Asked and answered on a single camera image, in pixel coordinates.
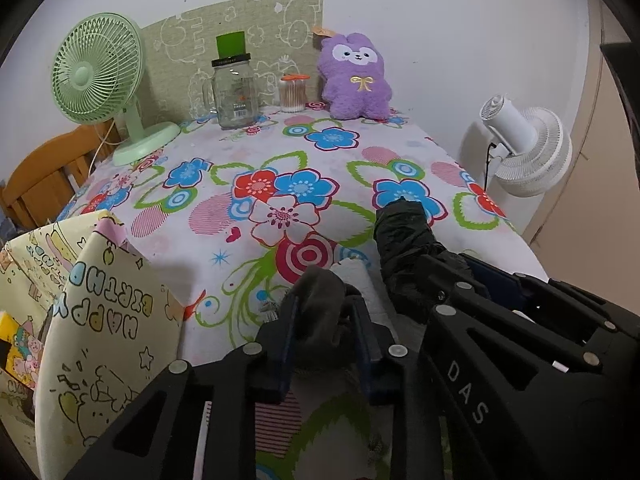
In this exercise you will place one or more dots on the white standing fan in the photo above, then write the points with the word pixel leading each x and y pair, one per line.
pixel 526 152

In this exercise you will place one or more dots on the glass jar with green lid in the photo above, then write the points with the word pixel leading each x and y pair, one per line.
pixel 232 90

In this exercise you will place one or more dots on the yellow fabric storage box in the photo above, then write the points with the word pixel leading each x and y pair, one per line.
pixel 107 323

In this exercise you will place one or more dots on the yellow cartoon box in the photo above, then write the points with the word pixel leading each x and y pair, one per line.
pixel 21 350

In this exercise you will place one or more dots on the green desk fan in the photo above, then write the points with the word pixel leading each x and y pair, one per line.
pixel 95 76

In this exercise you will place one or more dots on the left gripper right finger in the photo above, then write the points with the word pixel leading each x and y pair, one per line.
pixel 389 377

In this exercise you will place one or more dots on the black sock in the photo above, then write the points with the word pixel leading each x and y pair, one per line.
pixel 407 247

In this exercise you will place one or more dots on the small jar of cotton swabs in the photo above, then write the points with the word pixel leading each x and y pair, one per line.
pixel 292 93

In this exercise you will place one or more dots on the purple bunny plush toy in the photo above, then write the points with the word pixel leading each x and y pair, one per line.
pixel 353 73

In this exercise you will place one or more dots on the beige wardrobe door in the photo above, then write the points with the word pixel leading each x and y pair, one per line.
pixel 586 230

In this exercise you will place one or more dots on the grey white sock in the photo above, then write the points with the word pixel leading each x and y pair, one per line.
pixel 323 327

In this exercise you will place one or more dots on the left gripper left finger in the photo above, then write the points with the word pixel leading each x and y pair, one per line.
pixel 198 421

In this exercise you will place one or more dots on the green patterned foam mat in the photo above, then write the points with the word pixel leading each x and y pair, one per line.
pixel 179 52

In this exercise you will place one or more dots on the floral tablecloth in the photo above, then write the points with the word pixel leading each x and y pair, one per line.
pixel 231 219

